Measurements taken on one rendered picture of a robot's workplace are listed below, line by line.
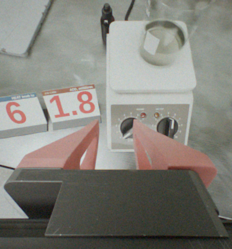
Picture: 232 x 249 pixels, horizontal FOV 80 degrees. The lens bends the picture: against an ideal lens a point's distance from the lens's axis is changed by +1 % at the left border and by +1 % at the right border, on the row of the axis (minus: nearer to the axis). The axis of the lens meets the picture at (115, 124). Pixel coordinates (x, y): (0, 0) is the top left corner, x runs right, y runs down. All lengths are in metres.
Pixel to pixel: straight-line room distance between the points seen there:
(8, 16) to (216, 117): 0.50
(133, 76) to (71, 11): 0.28
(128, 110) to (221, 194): 0.21
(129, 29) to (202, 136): 0.22
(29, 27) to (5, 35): 0.05
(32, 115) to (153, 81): 0.21
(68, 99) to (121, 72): 0.11
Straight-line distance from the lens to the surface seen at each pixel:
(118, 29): 0.26
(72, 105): 0.27
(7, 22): 0.46
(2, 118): 0.32
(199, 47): 0.40
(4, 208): 0.32
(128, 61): 0.22
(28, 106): 0.29
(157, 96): 0.22
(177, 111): 0.23
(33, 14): 0.45
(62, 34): 0.40
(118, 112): 0.21
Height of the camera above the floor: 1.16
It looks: 75 degrees down
